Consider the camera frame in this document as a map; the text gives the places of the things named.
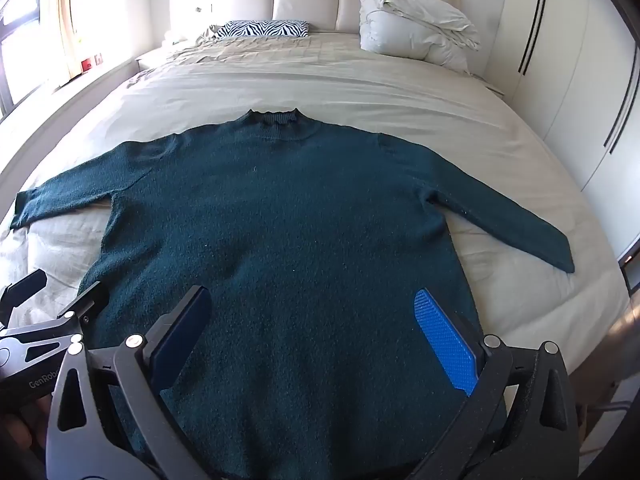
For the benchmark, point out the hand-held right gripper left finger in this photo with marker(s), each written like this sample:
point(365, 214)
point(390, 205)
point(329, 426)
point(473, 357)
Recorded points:
point(177, 340)

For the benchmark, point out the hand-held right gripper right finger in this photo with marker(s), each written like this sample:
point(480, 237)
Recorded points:
point(445, 340)

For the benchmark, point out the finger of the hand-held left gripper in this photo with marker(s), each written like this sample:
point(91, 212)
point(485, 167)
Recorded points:
point(87, 307)
point(22, 297)

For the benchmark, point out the dark teal knit sweater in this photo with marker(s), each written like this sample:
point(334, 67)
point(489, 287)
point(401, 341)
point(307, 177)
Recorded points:
point(280, 235)

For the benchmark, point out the person's left hand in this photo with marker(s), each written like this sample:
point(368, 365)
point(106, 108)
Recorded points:
point(17, 430)

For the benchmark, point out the small red box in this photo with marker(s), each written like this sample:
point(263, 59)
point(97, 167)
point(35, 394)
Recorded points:
point(90, 62)

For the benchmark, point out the window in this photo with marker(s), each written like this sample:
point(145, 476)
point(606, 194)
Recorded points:
point(20, 35)

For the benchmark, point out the bed with beige sheet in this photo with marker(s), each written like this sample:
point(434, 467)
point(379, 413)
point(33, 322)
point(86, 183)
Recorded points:
point(350, 85)

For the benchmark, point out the beige curtain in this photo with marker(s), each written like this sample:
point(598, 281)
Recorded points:
point(62, 15)

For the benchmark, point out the white wardrobe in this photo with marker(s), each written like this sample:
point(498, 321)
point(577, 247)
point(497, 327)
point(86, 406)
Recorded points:
point(565, 60)

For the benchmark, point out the folded white duvet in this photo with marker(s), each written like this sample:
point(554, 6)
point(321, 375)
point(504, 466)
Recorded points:
point(410, 25)

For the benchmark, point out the zebra print pillow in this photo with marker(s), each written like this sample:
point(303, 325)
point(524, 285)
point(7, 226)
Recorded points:
point(265, 29)

